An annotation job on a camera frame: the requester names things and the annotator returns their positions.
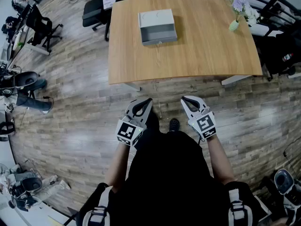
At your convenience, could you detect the person's right white shoulder strap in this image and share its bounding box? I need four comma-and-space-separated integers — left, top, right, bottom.
227, 187, 253, 226

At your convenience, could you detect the purple white flower bouquet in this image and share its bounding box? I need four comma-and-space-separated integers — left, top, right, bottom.
231, 0, 261, 27

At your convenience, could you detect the black chair with bottle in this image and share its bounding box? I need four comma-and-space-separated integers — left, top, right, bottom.
256, 32, 301, 80

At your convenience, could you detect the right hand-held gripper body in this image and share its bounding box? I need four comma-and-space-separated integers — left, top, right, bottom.
187, 107, 217, 141

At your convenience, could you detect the person's right forearm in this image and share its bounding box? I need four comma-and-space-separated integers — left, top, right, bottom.
206, 135, 237, 186

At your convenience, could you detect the person's black shoe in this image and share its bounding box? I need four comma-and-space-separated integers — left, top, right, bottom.
169, 118, 181, 133

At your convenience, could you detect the white frame desk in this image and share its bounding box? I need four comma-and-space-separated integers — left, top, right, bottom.
10, 20, 51, 56

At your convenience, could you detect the person's white shoulder strap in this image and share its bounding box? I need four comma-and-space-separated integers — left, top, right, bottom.
227, 187, 253, 226
82, 186, 111, 226

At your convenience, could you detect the person's left white shoulder strap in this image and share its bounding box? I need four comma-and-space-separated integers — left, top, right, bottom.
82, 186, 111, 226

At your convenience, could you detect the grey drawer box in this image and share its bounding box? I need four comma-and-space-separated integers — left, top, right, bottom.
138, 8, 178, 46

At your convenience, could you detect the person's left forearm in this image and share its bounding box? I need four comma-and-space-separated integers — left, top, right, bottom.
104, 141, 132, 194

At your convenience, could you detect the black office chair with label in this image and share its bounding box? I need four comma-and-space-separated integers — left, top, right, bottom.
82, 0, 116, 41

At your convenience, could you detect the person's black clothing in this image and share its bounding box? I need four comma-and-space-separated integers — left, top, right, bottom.
75, 111, 269, 226

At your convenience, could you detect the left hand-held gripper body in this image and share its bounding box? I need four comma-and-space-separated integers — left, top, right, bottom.
116, 113, 148, 147

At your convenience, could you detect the pale green vase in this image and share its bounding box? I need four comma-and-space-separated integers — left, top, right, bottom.
229, 19, 240, 32

